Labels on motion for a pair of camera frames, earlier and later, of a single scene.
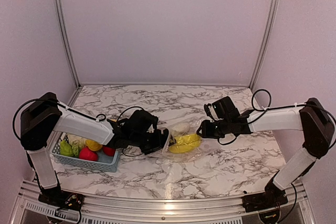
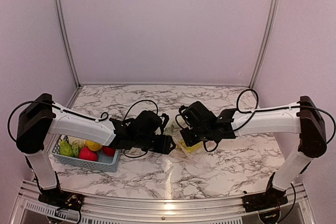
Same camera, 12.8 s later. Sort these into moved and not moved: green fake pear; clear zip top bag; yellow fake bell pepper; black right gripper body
Moved: clear zip top bag; black right gripper body
Not moved: green fake pear; yellow fake bell pepper
